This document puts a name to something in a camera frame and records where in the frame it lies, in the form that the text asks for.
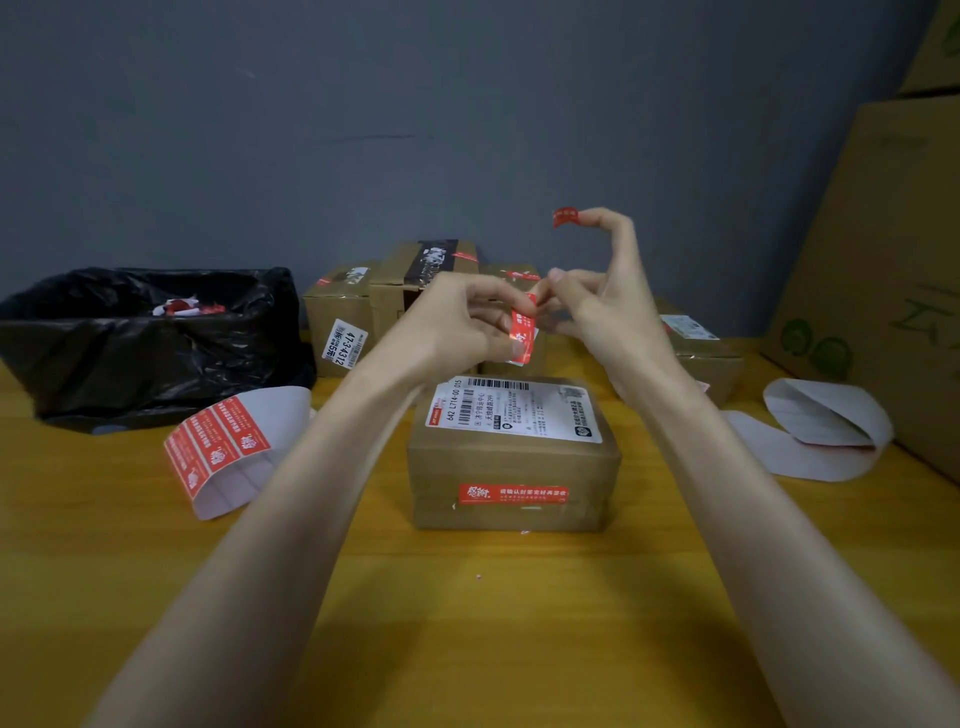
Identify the person's left hand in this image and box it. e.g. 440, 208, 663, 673
367, 272, 538, 393

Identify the person's right hand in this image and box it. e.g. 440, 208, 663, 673
530, 207, 696, 408

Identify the small brown cardboard box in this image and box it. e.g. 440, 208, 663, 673
302, 262, 380, 378
479, 262, 549, 379
407, 374, 622, 534

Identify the white barcode label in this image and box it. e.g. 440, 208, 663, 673
659, 314, 720, 342

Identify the box with black tape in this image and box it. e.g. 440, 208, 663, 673
368, 239, 480, 343

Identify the long brown cardboard box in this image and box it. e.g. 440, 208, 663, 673
611, 296, 745, 410

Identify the white printed price label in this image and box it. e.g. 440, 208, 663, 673
321, 318, 370, 370

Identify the white shipping label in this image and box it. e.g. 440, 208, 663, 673
425, 376, 604, 445

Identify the white backing paper strip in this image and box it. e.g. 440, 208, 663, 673
721, 377, 895, 484

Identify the red sticker label strip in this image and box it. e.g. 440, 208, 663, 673
163, 386, 314, 521

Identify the person's right forearm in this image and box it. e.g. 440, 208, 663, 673
622, 374, 960, 728

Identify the person's left forearm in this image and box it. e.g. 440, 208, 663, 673
86, 367, 421, 728

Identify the large green printed carton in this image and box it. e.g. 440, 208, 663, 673
897, 0, 960, 96
762, 95, 960, 485

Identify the black plastic trash bag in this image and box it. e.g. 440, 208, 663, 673
0, 266, 316, 435

